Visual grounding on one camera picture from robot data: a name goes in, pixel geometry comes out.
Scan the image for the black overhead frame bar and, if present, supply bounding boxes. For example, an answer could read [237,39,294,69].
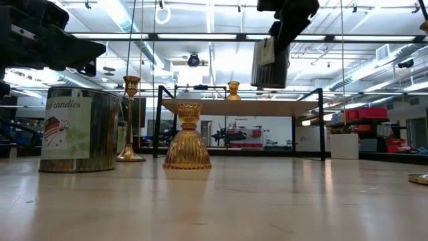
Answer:
[68,31,428,44]

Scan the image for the white pot with green plant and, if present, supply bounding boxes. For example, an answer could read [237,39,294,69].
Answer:
[329,125,360,161]

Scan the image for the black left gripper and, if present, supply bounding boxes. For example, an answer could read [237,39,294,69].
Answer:
[0,0,106,78]

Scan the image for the amber ribbed glass candle holder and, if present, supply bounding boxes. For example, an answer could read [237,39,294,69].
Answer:
[163,102,213,171]
[225,80,241,101]

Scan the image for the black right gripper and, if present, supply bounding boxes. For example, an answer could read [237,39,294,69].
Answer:
[256,0,320,56]

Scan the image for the long black hanging cable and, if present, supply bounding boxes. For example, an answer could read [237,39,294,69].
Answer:
[125,0,137,78]

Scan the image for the wooden shelf riser black legs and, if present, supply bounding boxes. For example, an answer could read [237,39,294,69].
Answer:
[152,85,327,162]

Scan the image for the black monitor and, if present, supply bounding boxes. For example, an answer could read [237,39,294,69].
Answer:
[122,96,147,129]

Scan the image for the small red storage bins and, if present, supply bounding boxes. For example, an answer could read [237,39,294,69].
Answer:
[385,137,414,154]

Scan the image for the red bin rack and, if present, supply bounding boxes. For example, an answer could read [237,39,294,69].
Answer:
[227,129,263,149]

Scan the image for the black hanging spotlight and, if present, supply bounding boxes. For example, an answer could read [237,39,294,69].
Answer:
[397,58,415,70]

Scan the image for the black overhead camera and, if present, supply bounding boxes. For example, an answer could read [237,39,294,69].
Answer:
[187,52,201,68]

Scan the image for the white cable loop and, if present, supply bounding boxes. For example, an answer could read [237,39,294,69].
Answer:
[154,5,172,25]

